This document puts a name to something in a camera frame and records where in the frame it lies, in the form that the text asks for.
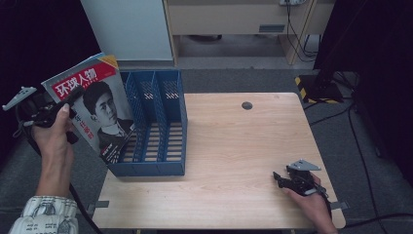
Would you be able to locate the person's left hand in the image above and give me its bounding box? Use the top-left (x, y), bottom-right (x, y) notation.
top-left (31, 102), bottom-right (76, 160)

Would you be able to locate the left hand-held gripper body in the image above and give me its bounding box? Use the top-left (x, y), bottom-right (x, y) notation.
top-left (1, 86), bottom-right (67, 130)

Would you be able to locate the magazine with portrait cover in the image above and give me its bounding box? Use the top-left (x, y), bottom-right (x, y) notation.
top-left (41, 52), bottom-right (136, 165)

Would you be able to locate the right hand-held gripper black cable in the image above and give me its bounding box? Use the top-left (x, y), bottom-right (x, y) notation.
top-left (313, 182), bottom-right (334, 225)

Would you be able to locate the black hanging cable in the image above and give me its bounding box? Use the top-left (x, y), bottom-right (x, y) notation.
top-left (284, 3), bottom-right (320, 63)

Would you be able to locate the short black floor cable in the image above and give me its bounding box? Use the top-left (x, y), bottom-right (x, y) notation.
top-left (308, 105), bottom-right (352, 127)

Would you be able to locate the light wooden desk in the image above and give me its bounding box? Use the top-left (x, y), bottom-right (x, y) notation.
top-left (162, 0), bottom-right (337, 66)

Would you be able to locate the black stand base striped edge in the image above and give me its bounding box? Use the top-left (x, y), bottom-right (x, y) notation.
top-left (294, 73), bottom-right (345, 105)

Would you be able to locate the hand-held gripper black cable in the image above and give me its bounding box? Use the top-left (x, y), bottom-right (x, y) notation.
top-left (313, 182), bottom-right (334, 225)
top-left (13, 103), bottom-right (105, 234)

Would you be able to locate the black curtain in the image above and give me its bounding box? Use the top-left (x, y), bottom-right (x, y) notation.
top-left (0, 0), bottom-right (102, 164)
top-left (313, 0), bottom-right (413, 186)

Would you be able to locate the white cabinet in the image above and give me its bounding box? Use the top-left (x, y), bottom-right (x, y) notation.
top-left (80, 0), bottom-right (173, 62)

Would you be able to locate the blue plastic file rack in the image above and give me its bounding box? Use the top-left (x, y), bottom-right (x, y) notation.
top-left (106, 68), bottom-right (189, 178)

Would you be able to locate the thick black floor cable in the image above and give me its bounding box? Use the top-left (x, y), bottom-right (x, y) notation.
top-left (344, 212), bottom-right (413, 229)

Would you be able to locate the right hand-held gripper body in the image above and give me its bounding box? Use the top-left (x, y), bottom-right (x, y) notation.
top-left (285, 159), bottom-right (322, 197)

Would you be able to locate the long black floor cable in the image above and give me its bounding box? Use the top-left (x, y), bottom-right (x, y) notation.
top-left (347, 97), bottom-right (389, 234)

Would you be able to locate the grey rectangular label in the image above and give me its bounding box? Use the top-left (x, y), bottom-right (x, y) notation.
top-left (258, 23), bottom-right (286, 33)

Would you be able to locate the left hand-held gripper black cable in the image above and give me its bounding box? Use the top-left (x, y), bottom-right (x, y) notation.
top-left (13, 103), bottom-right (105, 234)

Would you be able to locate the person's right hand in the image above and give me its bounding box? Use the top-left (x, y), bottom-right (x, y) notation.
top-left (282, 174), bottom-right (339, 234)

